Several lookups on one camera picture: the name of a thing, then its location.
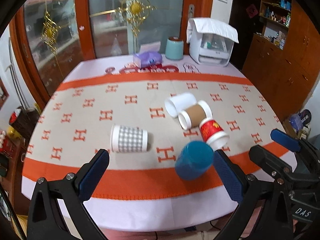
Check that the white countertop appliance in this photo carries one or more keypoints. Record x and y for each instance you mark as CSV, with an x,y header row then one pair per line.
x,y
210,49

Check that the grey checked paper cup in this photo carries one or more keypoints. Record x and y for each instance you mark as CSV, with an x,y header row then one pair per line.
x,y
125,139

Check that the blue plastic cup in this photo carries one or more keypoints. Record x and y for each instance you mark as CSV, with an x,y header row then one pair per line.
x,y
194,160

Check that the teal canister brown lid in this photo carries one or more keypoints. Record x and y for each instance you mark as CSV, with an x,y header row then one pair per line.
x,y
174,48

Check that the pink printed tablecloth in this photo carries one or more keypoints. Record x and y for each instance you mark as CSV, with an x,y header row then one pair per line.
x,y
153,214

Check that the red paper cup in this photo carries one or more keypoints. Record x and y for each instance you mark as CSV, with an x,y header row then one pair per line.
x,y
213,134

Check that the brown sleeve paper cup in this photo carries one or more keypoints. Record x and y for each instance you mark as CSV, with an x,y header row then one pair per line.
x,y
194,115

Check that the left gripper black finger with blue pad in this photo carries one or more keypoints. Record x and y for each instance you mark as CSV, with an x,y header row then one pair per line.
x,y
244,189
45,218

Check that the wooden glass sliding door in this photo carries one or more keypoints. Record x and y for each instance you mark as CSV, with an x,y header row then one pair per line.
x,y
49,38

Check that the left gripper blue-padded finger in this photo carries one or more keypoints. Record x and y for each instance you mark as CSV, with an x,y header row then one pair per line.
x,y
285,140

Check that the brown wooden cabinet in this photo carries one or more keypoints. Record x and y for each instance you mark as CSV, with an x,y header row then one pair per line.
x,y
283,62

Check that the white cloth on appliance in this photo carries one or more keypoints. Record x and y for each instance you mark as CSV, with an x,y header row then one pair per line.
x,y
204,25

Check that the orange beige H-pattern cloth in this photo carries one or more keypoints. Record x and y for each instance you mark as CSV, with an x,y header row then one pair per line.
x,y
77,123

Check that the white paper cup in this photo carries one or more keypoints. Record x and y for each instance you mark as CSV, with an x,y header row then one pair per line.
x,y
175,104

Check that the purple tissue pack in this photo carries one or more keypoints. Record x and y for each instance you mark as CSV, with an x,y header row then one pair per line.
x,y
146,59

